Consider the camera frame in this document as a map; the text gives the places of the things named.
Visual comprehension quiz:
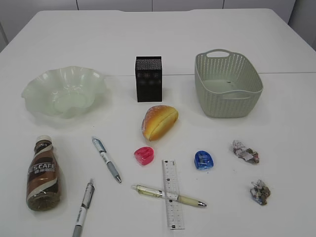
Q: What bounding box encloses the pale green wavy plate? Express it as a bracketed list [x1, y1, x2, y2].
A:
[21, 66, 106, 118]

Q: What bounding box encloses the cream yellow click pen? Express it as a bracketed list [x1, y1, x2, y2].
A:
[131, 185, 207, 207]

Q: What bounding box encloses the black mesh pen holder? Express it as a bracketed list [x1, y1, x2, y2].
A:
[135, 56, 162, 102]

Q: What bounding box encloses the golden bread roll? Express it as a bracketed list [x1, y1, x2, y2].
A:
[142, 105, 178, 141]

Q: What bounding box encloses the smaller paper ball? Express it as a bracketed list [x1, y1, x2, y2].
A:
[250, 179, 271, 206]

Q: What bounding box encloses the blue pencil sharpener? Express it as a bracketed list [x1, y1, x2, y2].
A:
[194, 150, 214, 170]

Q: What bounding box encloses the pink pencil sharpener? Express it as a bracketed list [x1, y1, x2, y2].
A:
[134, 147, 154, 166]

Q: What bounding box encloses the blue grey click pen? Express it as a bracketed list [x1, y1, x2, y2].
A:
[92, 137, 122, 184]

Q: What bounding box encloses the grey-green plastic basket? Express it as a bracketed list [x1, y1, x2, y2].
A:
[195, 49, 263, 118]

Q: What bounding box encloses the white grey click pen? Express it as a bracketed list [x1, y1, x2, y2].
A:
[72, 179, 95, 237]

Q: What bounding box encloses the clear plastic ruler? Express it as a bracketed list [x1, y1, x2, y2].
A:
[162, 159, 185, 230]

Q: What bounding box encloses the brown Nescafe coffee bottle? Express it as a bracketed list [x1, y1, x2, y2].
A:
[26, 135, 61, 211]

